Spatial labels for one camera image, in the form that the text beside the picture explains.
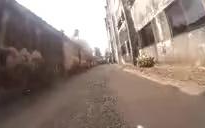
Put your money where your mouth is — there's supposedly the sandy dirt verge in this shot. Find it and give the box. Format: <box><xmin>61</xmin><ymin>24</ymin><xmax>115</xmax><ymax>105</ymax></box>
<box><xmin>118</xmin><ymin>62</ymin><xmax>205</xmax><ymax>97</ymax></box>

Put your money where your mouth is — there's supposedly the dark graffiti wall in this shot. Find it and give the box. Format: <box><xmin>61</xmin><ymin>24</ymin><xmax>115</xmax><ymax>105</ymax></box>
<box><xmin>0</xmin><ymin>0</ymin><xmax>99</xmax><ymax>104</ymax></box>

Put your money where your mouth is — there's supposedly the green bush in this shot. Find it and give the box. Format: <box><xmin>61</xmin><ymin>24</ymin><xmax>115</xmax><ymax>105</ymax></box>
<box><xmin>135</xmin><ymin>53</ymin><xmax>157</xmax><ymax>69</ymax></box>

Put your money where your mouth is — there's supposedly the worn asphalt road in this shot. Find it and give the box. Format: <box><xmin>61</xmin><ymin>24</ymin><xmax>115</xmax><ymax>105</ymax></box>
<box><xmin>0</xmin><ymin>63</ymin><xmax>205</xmax><ymax>128</ymax></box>

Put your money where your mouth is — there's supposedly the weathered concrete building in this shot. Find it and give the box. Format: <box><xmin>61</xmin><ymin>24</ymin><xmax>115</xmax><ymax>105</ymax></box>
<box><xmin>104</xmin><ymin>0</ymin><xmax>205</xmax><ymax>67</ymax></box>

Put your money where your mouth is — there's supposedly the tree trunk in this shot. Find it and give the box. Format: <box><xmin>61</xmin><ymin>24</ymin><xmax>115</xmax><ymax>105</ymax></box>
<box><xmin>120</xmin><ymin>0</ymin><xmax>141</xmax><ymax>66</ymax></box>

